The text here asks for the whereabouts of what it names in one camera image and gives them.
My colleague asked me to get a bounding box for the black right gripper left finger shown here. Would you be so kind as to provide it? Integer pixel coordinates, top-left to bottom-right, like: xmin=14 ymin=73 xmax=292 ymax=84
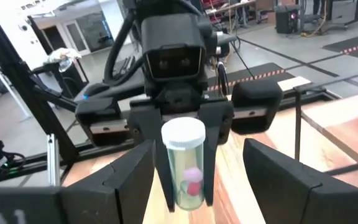
xmin=61 ymin=139 xmax=156 ymax=224

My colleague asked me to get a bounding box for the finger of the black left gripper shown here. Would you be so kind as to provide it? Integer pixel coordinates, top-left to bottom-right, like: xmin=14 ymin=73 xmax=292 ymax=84
xmin=198 ymin=101 xmax=235 ymax=207
xmin=127 ymin=105 xmax=177 ymax=213

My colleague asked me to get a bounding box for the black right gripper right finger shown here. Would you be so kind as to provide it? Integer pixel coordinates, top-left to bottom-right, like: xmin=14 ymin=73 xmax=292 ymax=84
xmin=243 ymin=138 xmax=358 ymax=224

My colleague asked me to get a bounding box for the green medicine bottle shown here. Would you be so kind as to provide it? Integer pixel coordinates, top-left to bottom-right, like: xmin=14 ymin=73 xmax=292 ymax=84
xmin=160 ymin=116 xmax=206 ymax=212

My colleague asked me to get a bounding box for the wooden shelf with black legs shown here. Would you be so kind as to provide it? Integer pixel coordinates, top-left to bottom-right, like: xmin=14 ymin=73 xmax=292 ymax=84
xmin=293 ymin=73 xmax=358 ymax=180

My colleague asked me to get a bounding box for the black mat with striped edge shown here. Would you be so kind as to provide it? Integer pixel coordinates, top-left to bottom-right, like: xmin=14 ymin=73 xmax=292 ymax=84
xmin=321 ymin=30 xmax=358 ymax=60
xmin=206 ymin=62 xmax=295 ymax=93

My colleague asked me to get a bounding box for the black cart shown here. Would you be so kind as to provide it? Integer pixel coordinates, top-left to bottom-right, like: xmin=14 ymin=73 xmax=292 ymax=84
xmin=31 ymin=58 xmax=90 ymax=100

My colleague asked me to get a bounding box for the white crumpled cloth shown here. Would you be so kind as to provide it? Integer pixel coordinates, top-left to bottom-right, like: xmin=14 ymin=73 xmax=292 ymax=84
xmin=46 ymin=47 xmax=83 ymax=67

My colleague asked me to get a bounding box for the black computer case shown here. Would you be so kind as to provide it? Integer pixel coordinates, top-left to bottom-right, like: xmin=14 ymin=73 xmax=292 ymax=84
xmin=273 ymin=4 xmax=301 ymax=35

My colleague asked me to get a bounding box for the white table leg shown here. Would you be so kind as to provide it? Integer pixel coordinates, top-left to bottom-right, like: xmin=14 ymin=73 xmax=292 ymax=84
xmin=0 ymin=67 xmax=32 ymax=123

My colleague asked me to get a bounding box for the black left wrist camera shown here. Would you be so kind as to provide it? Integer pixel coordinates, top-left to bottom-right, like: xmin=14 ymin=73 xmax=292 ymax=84
xmin=140 ymin=12 xmax=208 ymax=83

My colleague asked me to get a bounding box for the silver aluminium bracket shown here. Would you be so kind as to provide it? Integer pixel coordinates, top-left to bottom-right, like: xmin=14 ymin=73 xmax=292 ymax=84
xmin=46 ymin=133 xmax=62 ymax=187

